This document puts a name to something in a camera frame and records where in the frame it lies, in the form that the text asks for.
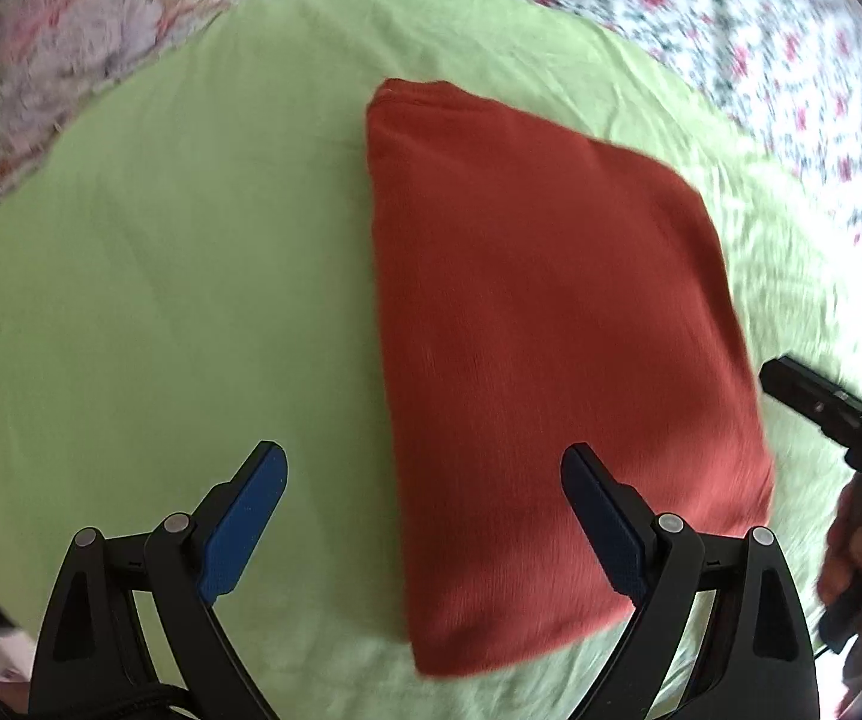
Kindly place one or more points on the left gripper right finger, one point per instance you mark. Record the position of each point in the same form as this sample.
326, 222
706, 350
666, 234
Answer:
756, 658

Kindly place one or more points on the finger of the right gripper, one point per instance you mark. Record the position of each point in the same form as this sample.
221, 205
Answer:
836, 412

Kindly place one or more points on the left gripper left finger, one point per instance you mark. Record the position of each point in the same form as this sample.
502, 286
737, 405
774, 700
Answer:
130, 630

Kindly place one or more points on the orange knit sweater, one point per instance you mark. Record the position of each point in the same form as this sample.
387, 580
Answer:
539, 288

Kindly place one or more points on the white floral quilt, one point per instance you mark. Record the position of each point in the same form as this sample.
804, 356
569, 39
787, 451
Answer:
701, 30

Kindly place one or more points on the light green bed sheet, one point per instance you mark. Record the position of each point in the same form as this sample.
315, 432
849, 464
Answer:
190, 272

